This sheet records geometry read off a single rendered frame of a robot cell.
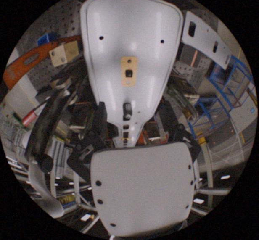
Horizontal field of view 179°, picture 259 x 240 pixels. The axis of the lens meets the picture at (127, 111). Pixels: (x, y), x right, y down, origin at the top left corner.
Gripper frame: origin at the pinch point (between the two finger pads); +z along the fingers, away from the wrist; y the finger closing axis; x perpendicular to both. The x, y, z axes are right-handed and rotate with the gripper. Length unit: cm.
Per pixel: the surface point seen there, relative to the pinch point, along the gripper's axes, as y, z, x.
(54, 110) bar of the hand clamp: -14.6, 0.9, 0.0
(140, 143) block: 16, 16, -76
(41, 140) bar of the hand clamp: -15.5, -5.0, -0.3
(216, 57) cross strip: 29.4, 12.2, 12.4
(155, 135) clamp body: 18.6, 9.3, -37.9
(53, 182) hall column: -566, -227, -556
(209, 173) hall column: 600, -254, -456
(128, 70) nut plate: -0.1, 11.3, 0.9
